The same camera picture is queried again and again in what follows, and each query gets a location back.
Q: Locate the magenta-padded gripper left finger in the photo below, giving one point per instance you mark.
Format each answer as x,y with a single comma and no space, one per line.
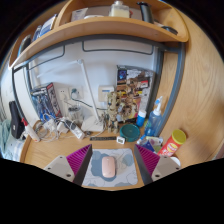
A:
80,159

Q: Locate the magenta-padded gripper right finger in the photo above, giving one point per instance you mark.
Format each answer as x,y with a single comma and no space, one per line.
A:
146,159

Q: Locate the pink computer mouse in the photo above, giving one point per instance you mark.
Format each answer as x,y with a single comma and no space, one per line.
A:
108,166

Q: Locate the grey cloud-print mouse pad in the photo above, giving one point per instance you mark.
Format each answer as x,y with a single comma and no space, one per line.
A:
126,173

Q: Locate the blue snack packet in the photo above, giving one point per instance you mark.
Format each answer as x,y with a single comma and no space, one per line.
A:
150,144

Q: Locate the white power strip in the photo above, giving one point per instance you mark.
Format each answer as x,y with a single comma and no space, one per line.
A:
75,130

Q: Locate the white mug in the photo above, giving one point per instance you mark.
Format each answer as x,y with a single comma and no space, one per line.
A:
176,161

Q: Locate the red yellow-lidded chips can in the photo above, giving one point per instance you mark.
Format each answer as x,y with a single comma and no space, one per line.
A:
171,143

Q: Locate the black ruler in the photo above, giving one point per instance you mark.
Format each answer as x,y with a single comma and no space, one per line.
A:
103,138

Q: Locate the small white clock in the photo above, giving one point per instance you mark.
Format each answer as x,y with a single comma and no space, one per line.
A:
120,140

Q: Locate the blue spray bottle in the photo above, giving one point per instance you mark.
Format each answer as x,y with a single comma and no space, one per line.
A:
154,121

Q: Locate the large white charger block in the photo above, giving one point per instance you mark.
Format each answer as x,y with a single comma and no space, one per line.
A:
52,127

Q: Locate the wooden mechanical model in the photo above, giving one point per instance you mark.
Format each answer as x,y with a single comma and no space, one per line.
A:
115,110

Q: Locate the plaid bedding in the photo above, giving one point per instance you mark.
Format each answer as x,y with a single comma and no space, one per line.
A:
15,148

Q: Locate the robot model kit box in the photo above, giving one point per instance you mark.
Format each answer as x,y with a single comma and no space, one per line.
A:
45,101

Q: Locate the black bag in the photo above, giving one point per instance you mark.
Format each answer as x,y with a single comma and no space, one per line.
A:
16,120

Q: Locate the colourful printed box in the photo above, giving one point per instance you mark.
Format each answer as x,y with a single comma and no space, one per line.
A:
140,83

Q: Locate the teal blanket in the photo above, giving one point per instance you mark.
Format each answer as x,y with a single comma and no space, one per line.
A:
4,136

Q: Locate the wooden shelf unit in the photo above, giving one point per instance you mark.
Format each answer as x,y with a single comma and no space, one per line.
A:
110,28

